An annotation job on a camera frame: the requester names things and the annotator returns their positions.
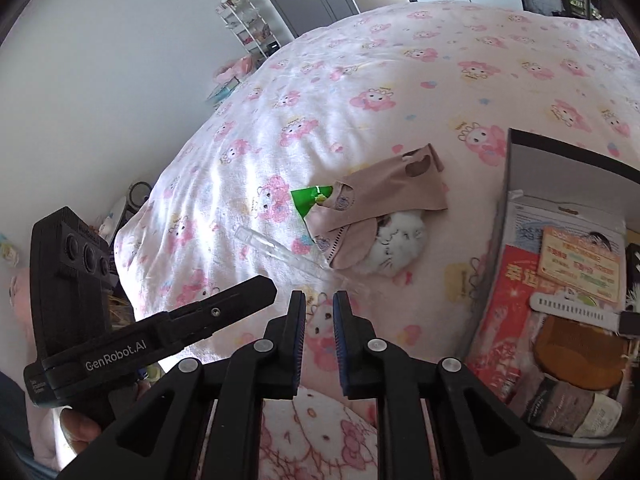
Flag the white wire shelf rack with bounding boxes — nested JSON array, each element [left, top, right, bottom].
[[216, 0, 281, 65]]

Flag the brown wooden comb with tassel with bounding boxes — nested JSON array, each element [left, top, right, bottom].
[[533, 316, 628, 391]]

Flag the clear cartoon phone case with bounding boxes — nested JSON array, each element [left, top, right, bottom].
[[234, 226, 334, 282]]

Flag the green yellow snack wrapper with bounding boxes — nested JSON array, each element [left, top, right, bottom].
[[291, 185, 333, 218]]

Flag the orange babi sticker card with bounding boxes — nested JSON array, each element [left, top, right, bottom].
[[538, 226, 622, 304]]

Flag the black cardboard storage box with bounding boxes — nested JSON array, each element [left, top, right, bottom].
[[464, 130, 639, 448]]

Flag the pink fabric underwear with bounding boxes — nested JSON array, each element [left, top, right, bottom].
[[304, 144, 448, 272]]

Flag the brown coffee sachet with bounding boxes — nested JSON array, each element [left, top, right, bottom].
[[509, 375, 623, 439]]

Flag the white plush cat toy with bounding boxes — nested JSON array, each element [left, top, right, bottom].
[[354, 210, 426, 278]]

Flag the left hand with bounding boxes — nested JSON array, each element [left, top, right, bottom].
[[60, 408, 102, 454]]

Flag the pink cartoon print bedsheet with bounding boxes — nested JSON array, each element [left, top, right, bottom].
[[115, 1, 639, 479]]

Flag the black screen protector box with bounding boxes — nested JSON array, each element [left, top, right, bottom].
[[625, 243, 640, 313]]

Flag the white printed plastic package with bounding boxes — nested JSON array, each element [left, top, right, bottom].
[[504, 188, 629, 281]]

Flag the red lucky booklet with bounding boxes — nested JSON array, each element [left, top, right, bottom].
[[465, 245, 558, 401]]

